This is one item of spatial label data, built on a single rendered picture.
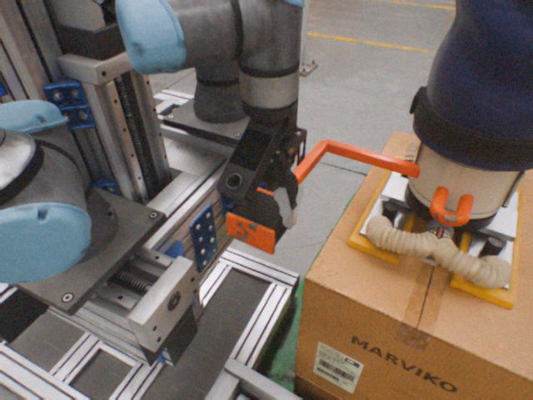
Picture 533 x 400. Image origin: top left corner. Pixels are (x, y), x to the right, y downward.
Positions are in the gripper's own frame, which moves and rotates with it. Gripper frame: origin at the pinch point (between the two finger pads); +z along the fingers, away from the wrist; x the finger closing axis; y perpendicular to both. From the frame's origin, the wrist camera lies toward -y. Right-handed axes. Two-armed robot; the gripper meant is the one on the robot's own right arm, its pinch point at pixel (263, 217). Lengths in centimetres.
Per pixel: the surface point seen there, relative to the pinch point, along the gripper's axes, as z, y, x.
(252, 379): 46.7, -7.8, -0.7
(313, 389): 56, 1, -13
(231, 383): 48.2, -10.7, 3.7
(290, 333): 108, 36, 10
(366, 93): 110, 279, 57
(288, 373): 108, 21, 3
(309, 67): 106, 301, 125
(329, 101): 109, 249, 81
